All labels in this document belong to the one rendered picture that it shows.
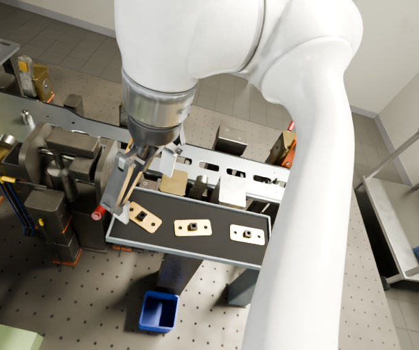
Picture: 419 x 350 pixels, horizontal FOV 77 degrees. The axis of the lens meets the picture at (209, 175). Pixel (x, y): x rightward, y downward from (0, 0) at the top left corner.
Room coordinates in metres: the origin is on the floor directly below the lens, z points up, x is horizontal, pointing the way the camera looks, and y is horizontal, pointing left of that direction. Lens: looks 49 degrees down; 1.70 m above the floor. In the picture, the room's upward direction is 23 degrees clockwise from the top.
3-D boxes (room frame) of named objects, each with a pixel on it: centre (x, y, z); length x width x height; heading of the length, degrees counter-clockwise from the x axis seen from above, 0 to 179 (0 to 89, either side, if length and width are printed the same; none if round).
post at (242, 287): (0.36, -0.27, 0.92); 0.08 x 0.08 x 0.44; 13
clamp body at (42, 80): (0.71, 0.73, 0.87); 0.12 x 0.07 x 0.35; 13
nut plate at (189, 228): (0.30, -0.01, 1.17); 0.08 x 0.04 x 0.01; 117
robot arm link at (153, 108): (0.27, 0.10, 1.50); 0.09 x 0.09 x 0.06
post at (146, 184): (0.39, 0.14, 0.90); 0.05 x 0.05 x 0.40; 13
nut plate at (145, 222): (0.27, 0.10, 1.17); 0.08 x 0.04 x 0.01; 78
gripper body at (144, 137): (0.27, 0.10, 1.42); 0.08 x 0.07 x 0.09; 168
